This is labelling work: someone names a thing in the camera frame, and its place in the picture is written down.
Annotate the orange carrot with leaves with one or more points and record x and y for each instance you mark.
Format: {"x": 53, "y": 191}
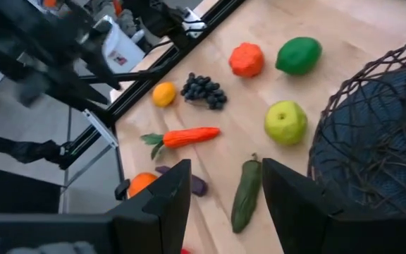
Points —
{"x": 189, "y": 137}

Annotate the white bin with label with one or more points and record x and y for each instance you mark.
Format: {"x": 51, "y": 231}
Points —
{"x": 122, "y": 46}

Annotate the dark grape bunch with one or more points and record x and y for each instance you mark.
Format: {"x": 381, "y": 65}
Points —
{"x": 203, "y": 91}

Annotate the yellow orange lemon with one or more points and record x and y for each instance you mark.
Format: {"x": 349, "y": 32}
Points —
{"x": 164, "y": 94}

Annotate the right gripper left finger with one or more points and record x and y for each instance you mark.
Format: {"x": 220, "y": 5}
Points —
{"x": 160, "y": 218}

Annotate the red yellow peach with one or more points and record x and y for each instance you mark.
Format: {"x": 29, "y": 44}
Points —
{"x": 185, "y": 251}

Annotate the orange red tomato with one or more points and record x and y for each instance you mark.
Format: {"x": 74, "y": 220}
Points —
{"x": 246, "y": 60}

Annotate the yellow green apple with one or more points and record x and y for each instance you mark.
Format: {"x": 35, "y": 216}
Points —
{"x": 285, "y": 122}

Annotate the small black bracket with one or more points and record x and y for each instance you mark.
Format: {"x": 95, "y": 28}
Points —
{"x": 122, "y": 189}

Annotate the green lime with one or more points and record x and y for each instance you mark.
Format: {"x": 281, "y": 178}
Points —
{"x": 299, "y": 55}

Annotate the dark green cucumber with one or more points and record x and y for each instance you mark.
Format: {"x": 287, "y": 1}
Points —
{"x": 247, "y": 194}

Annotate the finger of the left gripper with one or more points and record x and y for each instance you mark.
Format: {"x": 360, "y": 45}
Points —
{"x": 101, "y": 60}
{"x": 76, "y": 90}

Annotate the orange fruit green stem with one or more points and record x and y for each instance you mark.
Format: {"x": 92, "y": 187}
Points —
{"x": 140, "y": 183}

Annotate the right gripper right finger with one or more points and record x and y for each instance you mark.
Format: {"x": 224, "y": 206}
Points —
{"x": 305, "y": 218}

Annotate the purple eggplant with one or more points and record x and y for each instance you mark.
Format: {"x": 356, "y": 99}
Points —
{"x": 198, "y": 185}

